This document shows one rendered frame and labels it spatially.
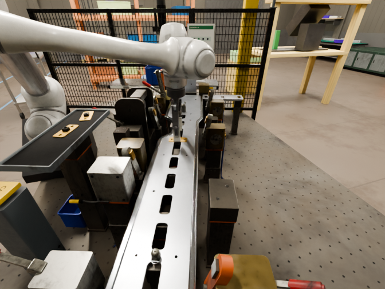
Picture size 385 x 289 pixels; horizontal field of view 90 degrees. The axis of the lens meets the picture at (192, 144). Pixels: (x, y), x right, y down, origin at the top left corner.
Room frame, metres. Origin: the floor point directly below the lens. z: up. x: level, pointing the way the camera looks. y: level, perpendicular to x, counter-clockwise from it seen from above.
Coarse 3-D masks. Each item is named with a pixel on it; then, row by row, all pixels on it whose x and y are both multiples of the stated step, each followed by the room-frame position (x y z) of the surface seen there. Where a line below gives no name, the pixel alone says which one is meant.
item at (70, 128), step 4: (72, 124) 0.60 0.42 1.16; (64, 128) 0.56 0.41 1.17; (68, 128) 0.56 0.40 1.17; (72, 128) 0.57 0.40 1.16; (60, 132) 0.55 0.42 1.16; (64, 132) 0.55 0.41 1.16; (68, 132) 0.55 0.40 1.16; (56, 136) 0.52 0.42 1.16; (60, 136) 0.52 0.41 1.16; (64, 136) 0.52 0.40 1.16
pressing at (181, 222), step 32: (192, 96) 1.39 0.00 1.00; (192, 128) 0.88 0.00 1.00; (160, 160) 0.62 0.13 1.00; (192, 160) 0.62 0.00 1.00; (160, 192) 0.45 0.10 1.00; (192, 192) 0.45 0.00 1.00; (128, 224) 0.33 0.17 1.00; (192, 224) 0.33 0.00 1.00; (128, 256) 0.24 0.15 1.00; (160, 256) 0.24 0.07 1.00; (192, 256) 0.25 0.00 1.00; (128, 288) 0.18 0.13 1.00; (160, 288) 0.18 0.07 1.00; (192, 288) 0.18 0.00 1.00
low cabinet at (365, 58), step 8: (352, 48) 7.64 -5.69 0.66; (360, 48) 7.64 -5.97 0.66; (368, 48) 7.64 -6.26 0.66; (376, 48) 7.64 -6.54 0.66; (384, 48) 7.64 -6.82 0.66; (352, 56) 7.35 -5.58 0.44; (360, 56) 7.10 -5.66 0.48; (368, 56) 6.86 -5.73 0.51; (376, 56) 6.64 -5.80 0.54; (384, 56) 6.44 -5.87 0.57; (344, 64) 7.51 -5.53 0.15; (352, 64) 7.25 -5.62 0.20; (360, 64) 6.99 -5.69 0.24; (368, 64) 6.77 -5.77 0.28; (376, 64) 6.54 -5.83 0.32; (384, 64) 6.34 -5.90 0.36; (368, 72) 6.69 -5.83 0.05; (376, 72) 6.45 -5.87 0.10; (384, 72) 6.25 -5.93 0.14
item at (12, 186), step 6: (0, 186) 0.31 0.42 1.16; (6, 186) 0.31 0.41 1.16; (12, 186) 0.31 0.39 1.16; (18, 186) 0.32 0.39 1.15; (0, 192) 0.29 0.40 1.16; (6, 192) 0.29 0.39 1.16; (12, 192) 0.30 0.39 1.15; (0, 198) 0.27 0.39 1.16; (6, 198) 0.28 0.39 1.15; (0, 204) 0.27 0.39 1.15
